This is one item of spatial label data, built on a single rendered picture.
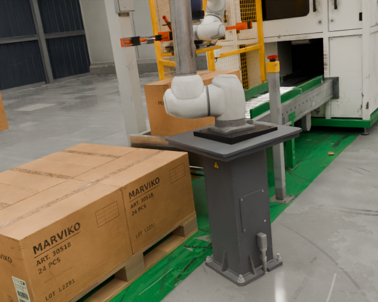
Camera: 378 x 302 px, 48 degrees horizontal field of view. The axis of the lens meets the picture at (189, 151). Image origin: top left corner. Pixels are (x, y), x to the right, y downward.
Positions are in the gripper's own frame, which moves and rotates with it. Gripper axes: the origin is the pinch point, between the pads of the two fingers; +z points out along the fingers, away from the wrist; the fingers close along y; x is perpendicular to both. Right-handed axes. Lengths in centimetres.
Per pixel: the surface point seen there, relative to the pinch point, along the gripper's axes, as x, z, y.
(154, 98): -3.9, 13.7, 39.1
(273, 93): 44, -51, 46
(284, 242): -11, -76, 125
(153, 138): -11, 14, 65
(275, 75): 44, -53, 34
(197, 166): -11, -20, 82
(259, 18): 219, 38, -3
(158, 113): -4, 12, 49
